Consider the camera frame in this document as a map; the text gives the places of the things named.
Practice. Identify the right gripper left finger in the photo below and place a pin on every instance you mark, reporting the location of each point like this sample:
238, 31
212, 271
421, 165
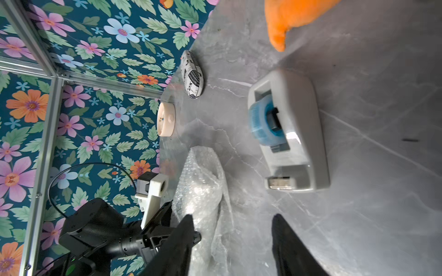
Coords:
174, 257

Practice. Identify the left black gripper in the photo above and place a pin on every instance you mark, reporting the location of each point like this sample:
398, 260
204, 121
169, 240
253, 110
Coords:
157, 231

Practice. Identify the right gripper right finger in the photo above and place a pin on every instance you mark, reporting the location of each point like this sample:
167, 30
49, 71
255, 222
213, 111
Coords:
292, 257

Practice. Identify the clear bubble wrap sheet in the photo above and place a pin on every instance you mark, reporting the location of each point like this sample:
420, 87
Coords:
203, 193

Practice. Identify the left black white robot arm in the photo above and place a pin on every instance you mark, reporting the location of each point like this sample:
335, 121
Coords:
97, 234

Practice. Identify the pink round alarm clock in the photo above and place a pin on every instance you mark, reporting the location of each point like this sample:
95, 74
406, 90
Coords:
166, 119

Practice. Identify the blue tape roll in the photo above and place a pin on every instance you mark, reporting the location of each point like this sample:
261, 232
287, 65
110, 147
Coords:
264, 123

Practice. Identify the white grey remote device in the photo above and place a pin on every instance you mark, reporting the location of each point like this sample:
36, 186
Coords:
300, 165

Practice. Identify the silver toy car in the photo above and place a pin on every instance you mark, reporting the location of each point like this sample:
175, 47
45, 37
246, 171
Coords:
192, 75

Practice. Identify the orange shark plush toy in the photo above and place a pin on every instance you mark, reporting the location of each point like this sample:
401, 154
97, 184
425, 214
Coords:
283, 15

